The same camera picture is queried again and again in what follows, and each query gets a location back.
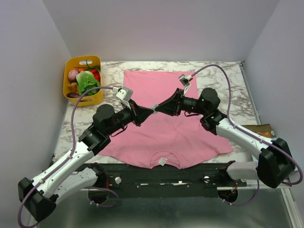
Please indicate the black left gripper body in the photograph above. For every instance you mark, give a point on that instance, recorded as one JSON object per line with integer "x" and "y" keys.
{"x": 124, "y": 117}

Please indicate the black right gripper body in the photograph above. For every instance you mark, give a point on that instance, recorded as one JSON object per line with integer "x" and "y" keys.
{"x": 178, "y": 102}

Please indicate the pink t-shirt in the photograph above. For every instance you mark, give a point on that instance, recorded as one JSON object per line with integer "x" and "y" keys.
{"x": 162, "y": 139}

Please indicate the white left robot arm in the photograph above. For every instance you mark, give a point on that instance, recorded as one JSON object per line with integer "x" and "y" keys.
{"x": 38, "y": 195}

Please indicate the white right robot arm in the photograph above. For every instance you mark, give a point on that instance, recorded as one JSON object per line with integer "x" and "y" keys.
{"x": 273, "y": 158}

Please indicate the purple toy eggplant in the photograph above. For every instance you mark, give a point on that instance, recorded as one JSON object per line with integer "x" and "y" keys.
{"x": 73, "y": 95}

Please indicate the green toy lettuce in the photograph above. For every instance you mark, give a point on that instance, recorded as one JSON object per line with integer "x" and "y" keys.
{"x": 86, "y": 81}

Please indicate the red toy pepper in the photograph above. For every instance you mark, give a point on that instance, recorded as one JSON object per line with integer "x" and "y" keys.
{"x": 96, "y": 74}

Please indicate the purple toy onion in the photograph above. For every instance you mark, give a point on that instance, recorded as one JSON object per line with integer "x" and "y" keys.
{"x": 72, "y": 75}

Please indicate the blue snack bag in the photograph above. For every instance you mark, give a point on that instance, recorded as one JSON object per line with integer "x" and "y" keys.
{"x": 263, "y": 129}

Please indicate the yellow plastic basket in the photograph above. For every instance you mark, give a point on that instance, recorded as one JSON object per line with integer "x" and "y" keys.
{"x": 92, "y": 96}

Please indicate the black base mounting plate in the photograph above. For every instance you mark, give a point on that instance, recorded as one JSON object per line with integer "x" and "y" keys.
{"x": 159, "y": 182}

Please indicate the aluminium frame rail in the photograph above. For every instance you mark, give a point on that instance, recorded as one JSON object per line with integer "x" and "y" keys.
{"x": 253, "y": 184}

